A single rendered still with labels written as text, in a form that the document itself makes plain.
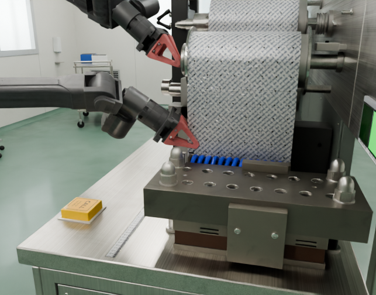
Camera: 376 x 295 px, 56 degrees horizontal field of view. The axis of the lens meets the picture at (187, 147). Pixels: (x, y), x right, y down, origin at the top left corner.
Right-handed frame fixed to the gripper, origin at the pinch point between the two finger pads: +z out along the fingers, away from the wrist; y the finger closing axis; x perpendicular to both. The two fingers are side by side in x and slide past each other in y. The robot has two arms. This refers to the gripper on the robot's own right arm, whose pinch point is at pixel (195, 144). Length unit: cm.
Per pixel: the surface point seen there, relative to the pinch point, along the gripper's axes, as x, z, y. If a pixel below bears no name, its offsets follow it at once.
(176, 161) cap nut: -3.2, -2.4, 7.8
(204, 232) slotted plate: -7.2, 8.1, 20.2
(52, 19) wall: -138, -222, -546
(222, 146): 3.6, 5.1, 1.5
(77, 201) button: -27.3, -15.3, 4.3
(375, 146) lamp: 24.5, 12.1, 34.5
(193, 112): 5.9, -4.8, 0.0
